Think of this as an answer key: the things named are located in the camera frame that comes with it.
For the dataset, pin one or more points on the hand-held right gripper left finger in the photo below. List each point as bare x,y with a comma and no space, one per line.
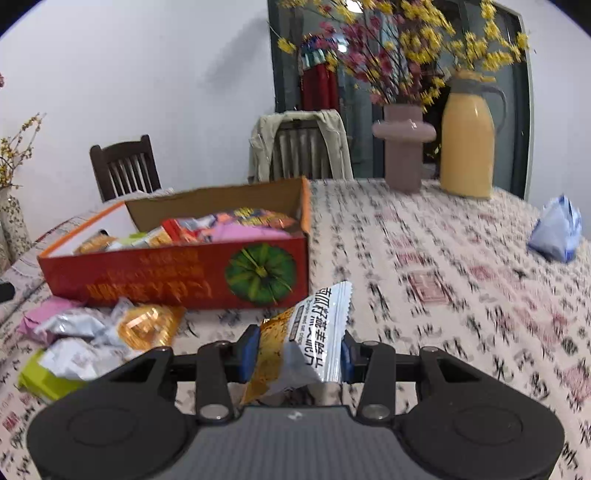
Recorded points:
249,355

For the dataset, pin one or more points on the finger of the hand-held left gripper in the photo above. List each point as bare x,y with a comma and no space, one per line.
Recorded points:
6,292

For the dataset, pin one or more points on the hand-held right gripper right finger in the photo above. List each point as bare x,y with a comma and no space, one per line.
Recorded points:
350,360

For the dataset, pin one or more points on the pink snack packet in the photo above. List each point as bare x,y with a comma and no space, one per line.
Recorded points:
249,233
46,314

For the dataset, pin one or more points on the silver orange oat crisp packet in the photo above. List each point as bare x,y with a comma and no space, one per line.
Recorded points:
159,237
300,341

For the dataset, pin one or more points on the green stick packet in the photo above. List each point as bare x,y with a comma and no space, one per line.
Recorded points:
46,383

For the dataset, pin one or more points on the white cracker packet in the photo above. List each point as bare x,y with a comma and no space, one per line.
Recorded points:
87,360

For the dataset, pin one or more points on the small orange snack packet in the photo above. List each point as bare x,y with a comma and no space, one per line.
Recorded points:
147,325

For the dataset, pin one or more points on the red cardboard box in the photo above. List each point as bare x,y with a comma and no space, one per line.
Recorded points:
161,277

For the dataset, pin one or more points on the green white bar packet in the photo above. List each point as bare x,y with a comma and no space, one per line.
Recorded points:
129,241

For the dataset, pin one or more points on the red snack packet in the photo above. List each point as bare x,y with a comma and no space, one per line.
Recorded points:
184,228

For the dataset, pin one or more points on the small speckled vase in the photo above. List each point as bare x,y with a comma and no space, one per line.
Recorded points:
14,226

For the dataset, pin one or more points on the yellow magenta flower sprigs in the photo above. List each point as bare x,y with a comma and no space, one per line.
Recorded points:
18,147

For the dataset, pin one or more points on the dark wooden chair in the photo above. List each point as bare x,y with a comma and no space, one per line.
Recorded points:
124,170

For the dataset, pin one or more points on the beige jacket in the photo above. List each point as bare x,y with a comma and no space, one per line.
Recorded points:
261,147

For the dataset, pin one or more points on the slatted wooden chair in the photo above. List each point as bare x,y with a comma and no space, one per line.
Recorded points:
300,152

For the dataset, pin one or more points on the mauve collared vase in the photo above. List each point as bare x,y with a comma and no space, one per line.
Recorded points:
404,147

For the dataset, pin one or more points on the pink vase with flowers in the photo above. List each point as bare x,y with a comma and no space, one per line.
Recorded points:
360,129

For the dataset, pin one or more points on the yellow thermos jug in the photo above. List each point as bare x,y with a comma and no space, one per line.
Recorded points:
466,147

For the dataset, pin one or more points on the blue white plastic bag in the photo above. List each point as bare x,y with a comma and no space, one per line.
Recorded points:
556,230

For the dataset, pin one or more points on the red blue hanging garment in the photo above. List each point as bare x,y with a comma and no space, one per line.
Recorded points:
318,83

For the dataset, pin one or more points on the yellow pink blossom branches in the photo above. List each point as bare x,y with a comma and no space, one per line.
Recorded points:
401,41

